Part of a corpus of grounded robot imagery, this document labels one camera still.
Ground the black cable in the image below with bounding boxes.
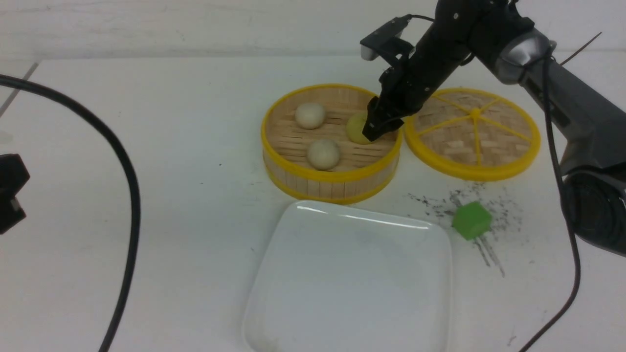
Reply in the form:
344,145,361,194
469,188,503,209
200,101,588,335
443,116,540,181
0,74,142,352
408,14,582,352

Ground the black cable right side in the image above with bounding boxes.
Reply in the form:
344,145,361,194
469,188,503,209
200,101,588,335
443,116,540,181
408,14,582,352

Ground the white steamed bun front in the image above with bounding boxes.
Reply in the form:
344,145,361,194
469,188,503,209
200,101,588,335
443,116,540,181
307,139,341,170

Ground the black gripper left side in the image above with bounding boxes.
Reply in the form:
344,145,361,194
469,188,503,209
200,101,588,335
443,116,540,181
0,154,30,234

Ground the yellow steamed bun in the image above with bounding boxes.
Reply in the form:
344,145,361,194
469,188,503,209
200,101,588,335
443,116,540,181
346,111,371,145

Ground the wrist camera right side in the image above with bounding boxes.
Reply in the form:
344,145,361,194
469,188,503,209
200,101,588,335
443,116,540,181
359,14,414,66

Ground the white square plate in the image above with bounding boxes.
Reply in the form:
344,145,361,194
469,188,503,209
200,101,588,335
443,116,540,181
242,200,452,352

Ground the black cable left side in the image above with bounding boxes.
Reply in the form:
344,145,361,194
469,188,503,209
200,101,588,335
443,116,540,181
0,74,142,352

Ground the green cube block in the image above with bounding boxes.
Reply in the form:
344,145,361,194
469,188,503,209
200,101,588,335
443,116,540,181
452,202,493,241

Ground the yellow rimmed bamboo steamer basket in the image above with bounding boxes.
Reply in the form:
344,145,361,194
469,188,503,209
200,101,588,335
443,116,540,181
260,84,402,204

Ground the yellow rimmed bamboo steamer lid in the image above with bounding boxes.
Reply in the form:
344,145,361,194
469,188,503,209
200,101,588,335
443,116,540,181
404,88,541,182

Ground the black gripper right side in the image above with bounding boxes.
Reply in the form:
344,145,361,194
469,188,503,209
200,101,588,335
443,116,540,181
362,25,470,142

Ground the white steamed bun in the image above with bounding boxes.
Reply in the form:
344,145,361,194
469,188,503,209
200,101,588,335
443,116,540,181
294,102,326,130
307,139,341,170

